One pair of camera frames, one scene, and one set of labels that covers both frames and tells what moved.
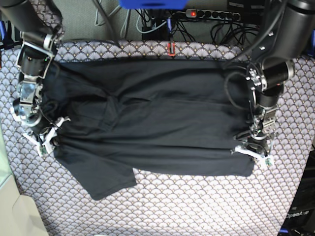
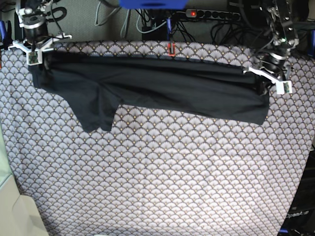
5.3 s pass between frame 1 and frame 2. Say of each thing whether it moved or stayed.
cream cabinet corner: stayed
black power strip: stayed
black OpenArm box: stayed
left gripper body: moved
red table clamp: stayed
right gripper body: moved
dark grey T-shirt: moved
